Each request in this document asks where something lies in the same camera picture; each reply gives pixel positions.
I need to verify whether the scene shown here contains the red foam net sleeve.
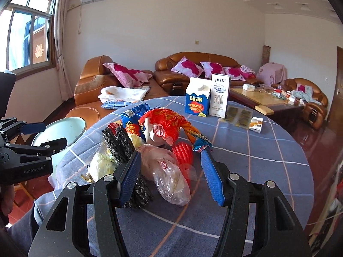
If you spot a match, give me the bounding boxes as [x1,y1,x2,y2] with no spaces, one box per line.
[171,142,194,187]

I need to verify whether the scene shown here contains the red orange foil wrapper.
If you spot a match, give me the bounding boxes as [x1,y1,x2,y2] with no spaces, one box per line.
[138,108,212,152]

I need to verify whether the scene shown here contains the yellow white plastic bag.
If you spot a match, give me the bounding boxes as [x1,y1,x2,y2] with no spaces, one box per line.
[81,133,145,183]

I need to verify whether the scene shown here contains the clear red-printed plastic bag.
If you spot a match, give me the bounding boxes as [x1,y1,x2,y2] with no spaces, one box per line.
[137,145,197,206]

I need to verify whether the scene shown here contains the red snack wrapper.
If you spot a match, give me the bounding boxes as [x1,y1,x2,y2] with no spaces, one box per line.
[107,123,122,136]

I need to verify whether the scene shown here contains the blue plaid tablecloth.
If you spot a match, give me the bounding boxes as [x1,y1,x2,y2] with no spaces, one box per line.
[33,95,315,257]

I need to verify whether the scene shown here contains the crushed blue Look carton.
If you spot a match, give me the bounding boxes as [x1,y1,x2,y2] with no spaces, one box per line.
[120,103,150,141]

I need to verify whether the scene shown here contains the small white orange box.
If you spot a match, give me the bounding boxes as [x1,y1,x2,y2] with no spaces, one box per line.
[249,117,263,133]

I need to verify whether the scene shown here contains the green sachet packets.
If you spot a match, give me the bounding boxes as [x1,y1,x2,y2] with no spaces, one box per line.
[225,106,253,129]

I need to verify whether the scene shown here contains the folded blue striped cloth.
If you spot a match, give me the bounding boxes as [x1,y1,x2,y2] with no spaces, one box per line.
[101,100,134,110]

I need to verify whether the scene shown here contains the folded white cloth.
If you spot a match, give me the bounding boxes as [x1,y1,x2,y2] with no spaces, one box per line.
[98,86,150,103]

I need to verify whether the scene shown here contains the upright blue Look carton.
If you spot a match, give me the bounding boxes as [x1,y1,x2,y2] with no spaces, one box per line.
[185,78,212,117]

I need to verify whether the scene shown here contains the wooden coffee table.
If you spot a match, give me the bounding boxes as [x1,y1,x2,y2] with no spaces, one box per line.
[229,88,304,133]

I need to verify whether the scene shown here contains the pink floral pillow on chaise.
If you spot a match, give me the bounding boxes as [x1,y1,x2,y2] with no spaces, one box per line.
[102,63,152,88]

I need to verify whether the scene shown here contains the tall white milk carton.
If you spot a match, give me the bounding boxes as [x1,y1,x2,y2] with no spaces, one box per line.
[209,74,230,118]

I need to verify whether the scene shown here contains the brown leather chaise sofa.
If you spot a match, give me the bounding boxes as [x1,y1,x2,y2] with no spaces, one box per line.
[67,55,168,129]

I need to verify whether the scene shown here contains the brown leather three-seat sofa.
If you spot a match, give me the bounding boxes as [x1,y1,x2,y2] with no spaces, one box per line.
[153,51,265,94]

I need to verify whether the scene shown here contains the pink cloth covered chair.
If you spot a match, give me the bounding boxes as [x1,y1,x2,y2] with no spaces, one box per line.
[256,62,287,86]

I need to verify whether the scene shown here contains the brown leather armchair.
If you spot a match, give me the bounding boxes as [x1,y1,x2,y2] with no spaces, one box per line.
[271,78,328,129]

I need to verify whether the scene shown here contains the brown wooden door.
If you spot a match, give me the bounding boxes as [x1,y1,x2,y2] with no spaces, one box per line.
[327,47,343,136]

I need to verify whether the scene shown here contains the beige curtain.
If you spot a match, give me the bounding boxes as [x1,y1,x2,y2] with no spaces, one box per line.
[53,0,73,101]

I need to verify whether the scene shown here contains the window with frame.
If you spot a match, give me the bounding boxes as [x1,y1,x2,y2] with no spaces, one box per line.
[1,0,56,78]

